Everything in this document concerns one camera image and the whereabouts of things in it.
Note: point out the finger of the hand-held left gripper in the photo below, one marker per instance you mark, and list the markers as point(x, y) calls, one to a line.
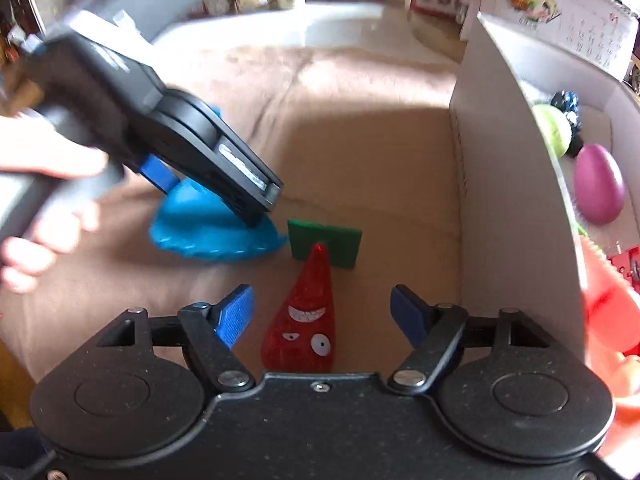
point(245, 175)
point(156, 172)

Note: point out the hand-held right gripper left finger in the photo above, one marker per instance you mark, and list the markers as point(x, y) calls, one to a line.
point(235, 315)

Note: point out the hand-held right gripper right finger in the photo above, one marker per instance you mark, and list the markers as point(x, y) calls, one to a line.
point(407, 312)

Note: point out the blue toy scoop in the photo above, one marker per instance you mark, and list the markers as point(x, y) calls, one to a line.
point(200, 230)

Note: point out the red chili pepper toy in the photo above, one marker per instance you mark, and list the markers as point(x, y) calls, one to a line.
point(305, 290)

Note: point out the white cardboard box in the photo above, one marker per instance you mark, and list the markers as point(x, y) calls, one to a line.
point(500, 210)

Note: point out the orange and green toy hammer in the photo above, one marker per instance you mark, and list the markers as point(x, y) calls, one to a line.
point(610, 305)

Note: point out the green printed toy egg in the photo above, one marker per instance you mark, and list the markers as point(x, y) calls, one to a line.
point(547, 127)

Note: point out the person's left hand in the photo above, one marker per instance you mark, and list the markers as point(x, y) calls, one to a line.
point(45, 150)

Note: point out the green card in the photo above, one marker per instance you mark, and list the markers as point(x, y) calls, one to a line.
point(340, 245)

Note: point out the red toy car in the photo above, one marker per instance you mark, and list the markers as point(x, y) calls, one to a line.
point(625, 265)

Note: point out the purple toy egg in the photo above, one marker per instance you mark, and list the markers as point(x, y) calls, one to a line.
point(597, 185)

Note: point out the dark blue toy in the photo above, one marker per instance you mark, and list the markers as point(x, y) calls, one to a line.
point(567, 105)

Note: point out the desk calendar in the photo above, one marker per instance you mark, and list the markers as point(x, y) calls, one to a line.
point(575, 25)

